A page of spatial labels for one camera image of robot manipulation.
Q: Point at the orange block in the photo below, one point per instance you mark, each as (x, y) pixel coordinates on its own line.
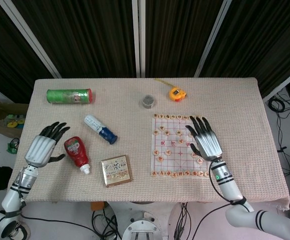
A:
(97, 206)

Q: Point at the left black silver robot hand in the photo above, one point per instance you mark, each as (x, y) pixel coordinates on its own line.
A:
(38, 150)

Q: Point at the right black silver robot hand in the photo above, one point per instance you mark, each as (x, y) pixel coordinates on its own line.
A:
(208, 146)

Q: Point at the beige woven tablecloth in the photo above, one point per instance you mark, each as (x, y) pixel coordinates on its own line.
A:
(124, 140)

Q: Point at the chinese chess board mat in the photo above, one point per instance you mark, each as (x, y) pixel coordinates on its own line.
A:
(174, 160)

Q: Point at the yellow green plastic toys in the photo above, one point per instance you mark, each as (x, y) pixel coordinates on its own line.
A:
(12, 122)

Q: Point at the green chip can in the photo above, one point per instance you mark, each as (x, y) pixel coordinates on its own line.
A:
(65, 96)

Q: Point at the green plastic object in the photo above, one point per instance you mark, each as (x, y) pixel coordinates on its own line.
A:
(12, 146)

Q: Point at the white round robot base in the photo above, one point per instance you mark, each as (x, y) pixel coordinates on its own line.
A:
(142, 226)

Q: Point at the brown cardboard box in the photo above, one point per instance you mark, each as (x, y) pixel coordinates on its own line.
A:
(0, 108)

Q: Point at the red ketchup bottle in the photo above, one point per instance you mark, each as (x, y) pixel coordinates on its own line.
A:
(76, 152)

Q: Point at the white blue capped bottle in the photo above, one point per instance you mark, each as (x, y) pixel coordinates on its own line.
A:
(97, 127)

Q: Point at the square chess box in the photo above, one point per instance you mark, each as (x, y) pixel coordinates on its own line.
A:
(117, 172)

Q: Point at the yellow tape measure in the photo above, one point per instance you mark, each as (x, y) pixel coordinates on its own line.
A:
(176, 94)

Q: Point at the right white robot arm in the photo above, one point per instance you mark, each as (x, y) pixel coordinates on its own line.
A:
(225, 185)

